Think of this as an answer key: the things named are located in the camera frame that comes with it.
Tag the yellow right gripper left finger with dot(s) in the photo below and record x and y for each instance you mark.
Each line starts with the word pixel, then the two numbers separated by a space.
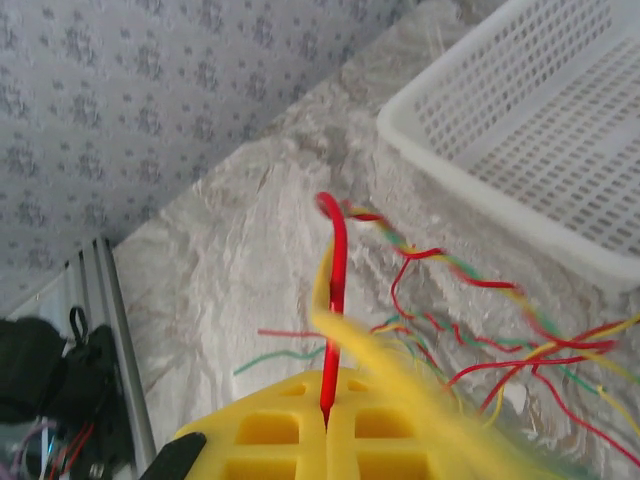
pixel 310 450

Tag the white perforated plastic basket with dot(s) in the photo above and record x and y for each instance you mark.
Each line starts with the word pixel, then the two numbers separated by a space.
pixel 550 125

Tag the aluminium front rail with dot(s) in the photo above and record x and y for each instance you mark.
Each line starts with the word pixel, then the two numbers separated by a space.
pixel 123 350

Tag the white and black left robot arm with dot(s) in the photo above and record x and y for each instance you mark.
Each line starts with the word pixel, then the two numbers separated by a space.
pixel 30 360

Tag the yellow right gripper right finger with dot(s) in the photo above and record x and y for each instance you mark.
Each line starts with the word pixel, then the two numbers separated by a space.
pixel 380 440

